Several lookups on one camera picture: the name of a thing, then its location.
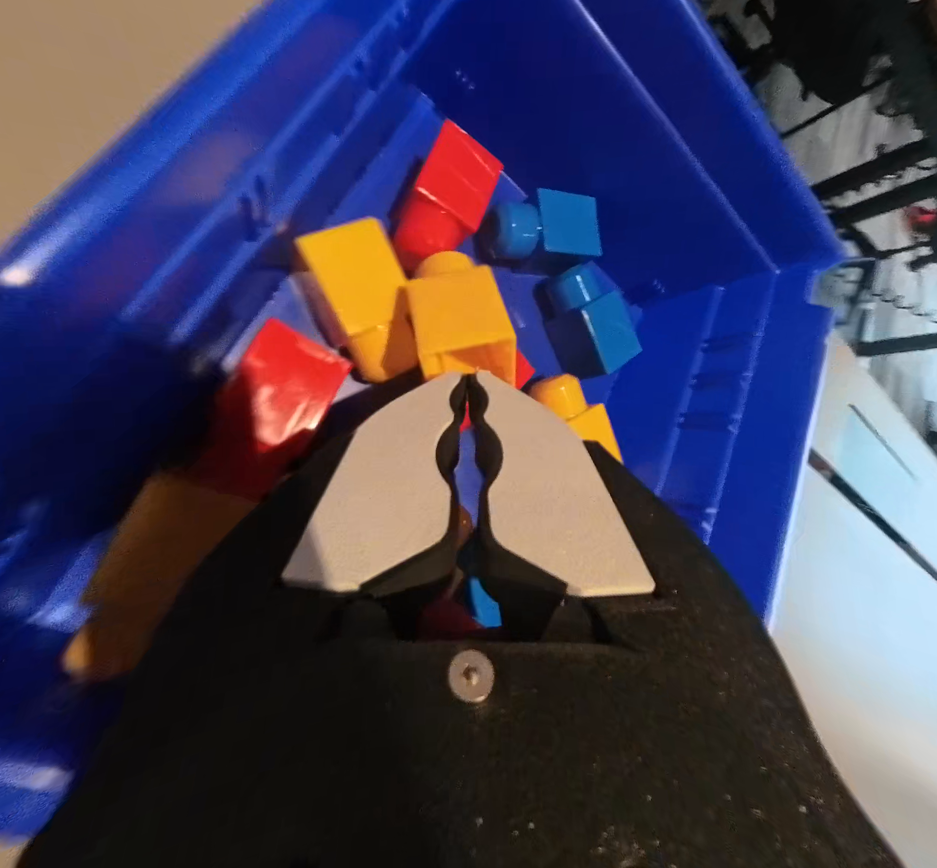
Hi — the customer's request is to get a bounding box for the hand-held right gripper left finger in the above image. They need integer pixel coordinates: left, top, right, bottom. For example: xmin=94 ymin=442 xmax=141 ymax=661
xmin=280 ymin=372 xmax=477 ymax=638

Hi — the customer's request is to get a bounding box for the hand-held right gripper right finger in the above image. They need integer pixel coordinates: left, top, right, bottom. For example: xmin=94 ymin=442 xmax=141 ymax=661
xmin=468 ymin=372 xmax=657 ymax=638

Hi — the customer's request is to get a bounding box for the yellow mega block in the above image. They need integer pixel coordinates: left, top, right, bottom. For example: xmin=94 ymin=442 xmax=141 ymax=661
xmin=405 ymin=251 xmax=518 ymax=384

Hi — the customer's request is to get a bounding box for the pile of mega blocks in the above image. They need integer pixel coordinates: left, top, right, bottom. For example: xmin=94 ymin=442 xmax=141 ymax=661
xmin=62 ymin=119 xmax=645 ymax=680

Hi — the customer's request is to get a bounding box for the blue plastic bin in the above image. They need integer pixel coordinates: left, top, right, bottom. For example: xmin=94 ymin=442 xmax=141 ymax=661
xmin=0 ymin=0 xmax=850 ymax=847

